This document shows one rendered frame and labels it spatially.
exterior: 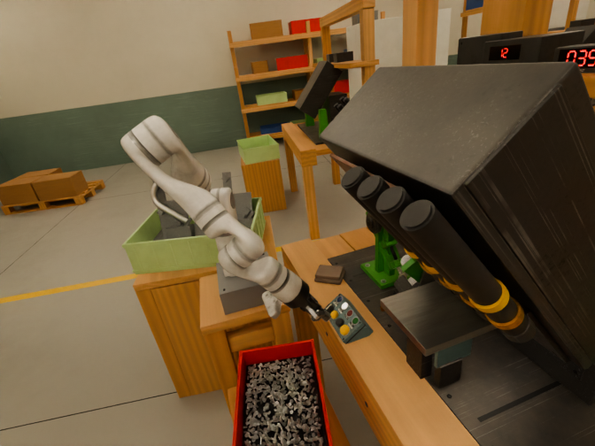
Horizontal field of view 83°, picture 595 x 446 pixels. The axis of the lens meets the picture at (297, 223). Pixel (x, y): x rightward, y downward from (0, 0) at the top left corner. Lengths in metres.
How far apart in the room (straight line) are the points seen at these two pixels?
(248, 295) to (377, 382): 0.54
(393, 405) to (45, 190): 5.94
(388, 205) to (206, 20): 7.49
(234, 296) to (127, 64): 7.11
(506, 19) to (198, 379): 2.03
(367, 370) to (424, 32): 1.17
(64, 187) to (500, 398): 5.94
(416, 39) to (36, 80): 7.86
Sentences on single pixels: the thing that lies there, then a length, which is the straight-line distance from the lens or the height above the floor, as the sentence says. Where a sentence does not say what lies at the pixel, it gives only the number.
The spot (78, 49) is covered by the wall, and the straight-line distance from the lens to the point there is 8.29.
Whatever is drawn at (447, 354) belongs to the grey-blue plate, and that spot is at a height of 1.00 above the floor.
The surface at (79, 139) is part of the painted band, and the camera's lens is 8.56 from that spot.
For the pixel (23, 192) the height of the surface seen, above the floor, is 0.31.
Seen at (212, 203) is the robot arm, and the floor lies 1.38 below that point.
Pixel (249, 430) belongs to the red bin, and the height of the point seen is 0.88.
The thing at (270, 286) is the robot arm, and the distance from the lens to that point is 0.80.
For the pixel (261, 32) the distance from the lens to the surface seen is 7.25.
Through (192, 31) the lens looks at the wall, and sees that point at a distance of 7.80.
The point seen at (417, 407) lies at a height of 0.90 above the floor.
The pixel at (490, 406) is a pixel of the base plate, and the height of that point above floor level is 0.90.
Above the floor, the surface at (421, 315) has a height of 1.13.
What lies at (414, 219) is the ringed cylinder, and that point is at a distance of 0.36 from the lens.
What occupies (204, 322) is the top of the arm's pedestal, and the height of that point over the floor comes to 0.85.
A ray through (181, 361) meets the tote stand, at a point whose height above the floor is 0.27.
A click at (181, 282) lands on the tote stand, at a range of 1.70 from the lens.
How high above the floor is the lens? 1.64
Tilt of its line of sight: 26 degrees down
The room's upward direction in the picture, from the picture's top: 8 degrees counter-clockwise
